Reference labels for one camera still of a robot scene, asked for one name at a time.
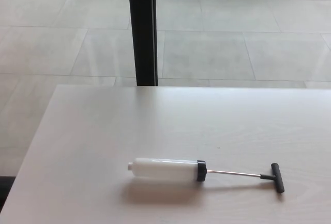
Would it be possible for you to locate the white air pump black handle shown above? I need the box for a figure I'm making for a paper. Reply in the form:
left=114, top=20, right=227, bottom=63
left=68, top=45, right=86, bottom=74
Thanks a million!
left=127, top=157, right=286, bottom=195

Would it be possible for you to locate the black metal post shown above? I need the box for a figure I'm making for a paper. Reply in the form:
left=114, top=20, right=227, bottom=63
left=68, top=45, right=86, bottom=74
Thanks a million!
left=127, top=0, right=159, bottom=87

